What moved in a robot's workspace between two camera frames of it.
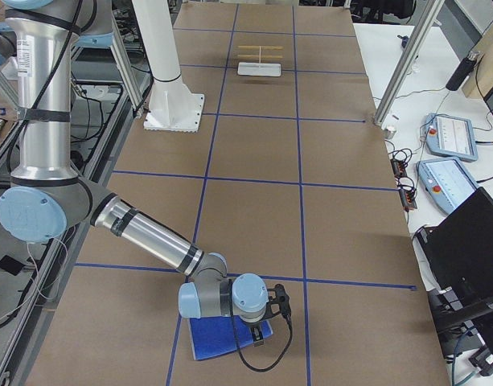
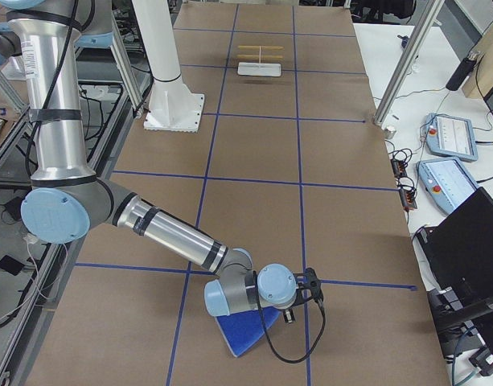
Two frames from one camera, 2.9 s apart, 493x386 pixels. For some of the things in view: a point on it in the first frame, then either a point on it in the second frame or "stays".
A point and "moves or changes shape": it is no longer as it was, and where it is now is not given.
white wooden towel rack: x=260 y=68 stays
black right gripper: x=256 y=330 → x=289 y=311
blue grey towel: x=212 y=336 moves or changes shape
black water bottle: x=463 y=70 stays
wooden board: x=490 y=67 stays
